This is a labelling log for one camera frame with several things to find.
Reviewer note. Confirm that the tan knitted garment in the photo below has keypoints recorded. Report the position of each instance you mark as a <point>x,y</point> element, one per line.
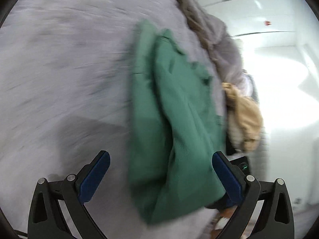
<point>245,120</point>

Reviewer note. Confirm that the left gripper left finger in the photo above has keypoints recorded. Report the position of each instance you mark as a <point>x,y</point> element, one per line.
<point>46,219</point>

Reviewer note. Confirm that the green work jacket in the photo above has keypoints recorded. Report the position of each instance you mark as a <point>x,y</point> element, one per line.
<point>174,130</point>

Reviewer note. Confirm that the lavender quilted bedspread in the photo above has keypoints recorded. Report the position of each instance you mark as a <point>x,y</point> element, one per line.
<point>65,87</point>

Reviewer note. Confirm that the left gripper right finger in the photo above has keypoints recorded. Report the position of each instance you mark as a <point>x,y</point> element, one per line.
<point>275,219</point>

